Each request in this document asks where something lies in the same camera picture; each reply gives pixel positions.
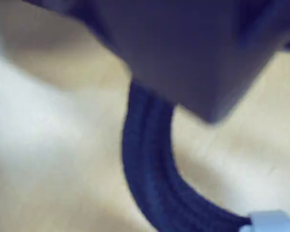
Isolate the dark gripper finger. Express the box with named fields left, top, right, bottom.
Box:
left=24, top=0, right=237, bottom=124
left=215, top=0, right=290, bottom=124

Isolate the black braided charging cable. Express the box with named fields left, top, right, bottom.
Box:
left=122, top=81, right=290, bottom=232

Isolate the white cable tie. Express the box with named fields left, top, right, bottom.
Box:
left=239, top=209, right=290, bottom=232

